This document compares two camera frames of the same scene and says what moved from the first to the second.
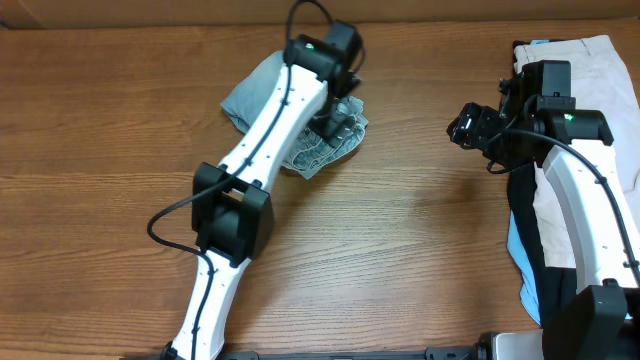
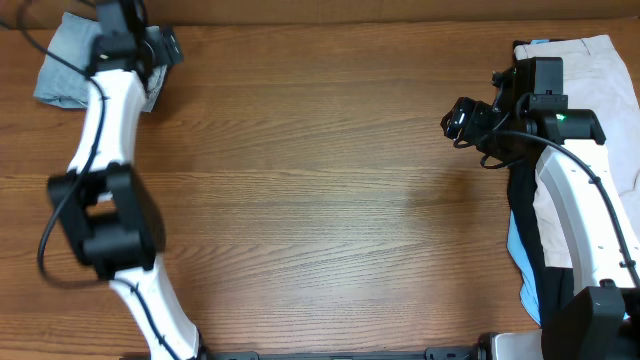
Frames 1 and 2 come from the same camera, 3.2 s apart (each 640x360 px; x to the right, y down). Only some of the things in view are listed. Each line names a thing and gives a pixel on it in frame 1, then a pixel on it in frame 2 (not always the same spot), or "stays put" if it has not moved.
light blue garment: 518,258 stays put
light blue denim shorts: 311,152 -> 65,76
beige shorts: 599,81 stays put
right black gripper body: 470,126 stays put
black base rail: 474,352 stays put
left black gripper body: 335,122 -> 163,50
